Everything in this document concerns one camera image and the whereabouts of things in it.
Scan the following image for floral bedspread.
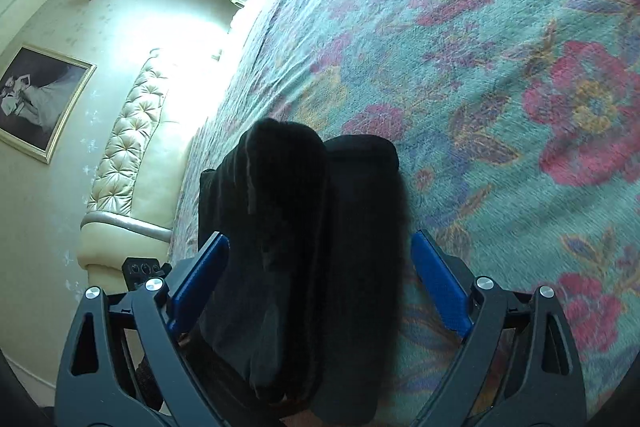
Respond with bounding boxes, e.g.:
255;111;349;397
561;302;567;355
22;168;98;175
167;0;640;418

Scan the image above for gold framed wall picture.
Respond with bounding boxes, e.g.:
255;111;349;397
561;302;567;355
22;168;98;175
0;43;97;165

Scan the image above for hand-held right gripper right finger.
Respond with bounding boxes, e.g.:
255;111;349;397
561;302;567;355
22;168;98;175
410;230;587;427

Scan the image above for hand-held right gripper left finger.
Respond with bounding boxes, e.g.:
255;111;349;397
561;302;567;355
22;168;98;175
55;231;281;427

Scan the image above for black pants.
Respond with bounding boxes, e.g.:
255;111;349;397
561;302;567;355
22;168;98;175
197;118;413;425

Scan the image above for cream tufted headboard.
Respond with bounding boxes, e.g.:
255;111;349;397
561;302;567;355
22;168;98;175
77;48;221;275

